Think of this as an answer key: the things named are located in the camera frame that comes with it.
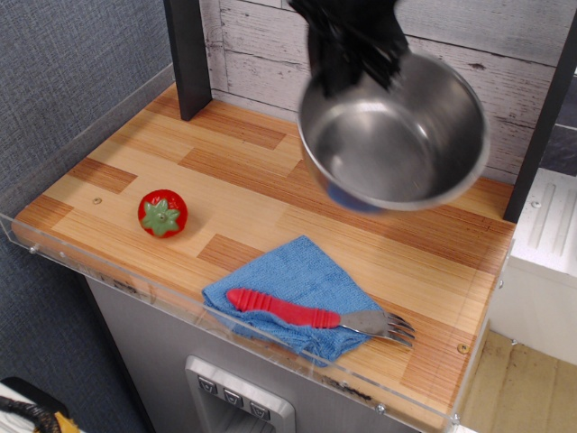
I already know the white toy sink counter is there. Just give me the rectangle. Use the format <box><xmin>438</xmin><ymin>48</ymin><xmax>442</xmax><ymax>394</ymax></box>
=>
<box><xmin>489</xmin><ymin>169</ymin><xmax>576</xmax><ymax>364</ymax></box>

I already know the red-handled metal fork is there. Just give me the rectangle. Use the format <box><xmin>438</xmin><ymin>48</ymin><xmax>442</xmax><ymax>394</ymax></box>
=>
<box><xmin>226</xmin><ymin>288</ymin><xmax>416</xmax><ymax>347</ymax></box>

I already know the black post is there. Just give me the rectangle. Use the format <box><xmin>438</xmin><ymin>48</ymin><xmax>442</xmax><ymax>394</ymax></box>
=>
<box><xmin>503</xmin><ymin>14</ymin><xmax>576</xmax><ymax>223</ymax></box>
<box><xmin>163</xmin><ymin>0</ymin><xmax>212</xmax><ymax>121</ymax></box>

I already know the red toy strawberry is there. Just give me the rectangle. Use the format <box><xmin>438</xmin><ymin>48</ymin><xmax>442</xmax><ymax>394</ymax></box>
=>
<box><xmin>137</xmin><ymin>189</ymin><xmax>188</xmax><ymax>238</ymax></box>

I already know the black and yellow object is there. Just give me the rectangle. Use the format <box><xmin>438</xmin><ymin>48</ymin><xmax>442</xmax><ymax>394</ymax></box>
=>
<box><xmin>1</xmin><ymin>377</ymin><xmax>82</xmax><ymax>433</ymax></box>

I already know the black left post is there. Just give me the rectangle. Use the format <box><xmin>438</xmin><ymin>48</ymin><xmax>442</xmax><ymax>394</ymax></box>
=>
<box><xmin>163</xmin><ymin>0</ymin><xmax>212</xmax><ymax>121</ymax></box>

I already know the blue cloth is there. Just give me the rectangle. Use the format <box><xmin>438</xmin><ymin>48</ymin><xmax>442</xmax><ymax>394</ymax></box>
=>
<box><xmin>202</xmin><ymin>235</ymin><xmax>379</xmax><ymax>367</ymax></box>

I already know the grey toy fridge cabinet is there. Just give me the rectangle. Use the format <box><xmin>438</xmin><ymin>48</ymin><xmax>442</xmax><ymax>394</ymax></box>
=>
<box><xmin>87</xmin><ymin>279</ymin><xmax>417</xmax><ymax>432</ymax></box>

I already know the silver dispenser panel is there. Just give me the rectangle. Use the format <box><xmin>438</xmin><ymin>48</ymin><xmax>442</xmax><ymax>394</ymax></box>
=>
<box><xmin>185</xmin><ymin>355</ymin><xmax>297</xmax><ymax>432</ymax></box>

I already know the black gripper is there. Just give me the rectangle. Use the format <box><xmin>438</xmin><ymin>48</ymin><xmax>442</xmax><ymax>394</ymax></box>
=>
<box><xmin>288</xmin><ymin>1</ymin><xmax>408</xmax><ymax>97</ymax></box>

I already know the black right post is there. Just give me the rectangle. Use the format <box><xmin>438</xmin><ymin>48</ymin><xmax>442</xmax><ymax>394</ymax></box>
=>
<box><xmin>503</xmin><ymin>14</ymin><xmax>576</xmax><ymax>223</ymax></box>

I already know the silver metal bowl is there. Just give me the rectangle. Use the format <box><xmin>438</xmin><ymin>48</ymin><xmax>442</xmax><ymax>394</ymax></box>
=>
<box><xmin>298</xmin><ymin>51</ymin><xmax>490</xmax><ymax>213</ymax></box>

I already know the clear acrylic table guard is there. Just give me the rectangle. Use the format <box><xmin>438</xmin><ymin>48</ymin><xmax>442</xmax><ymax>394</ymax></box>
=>
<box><xmin>1</xmin><ymin>66</ymin><xmax>514</xmax><ymax>432</ymax></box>

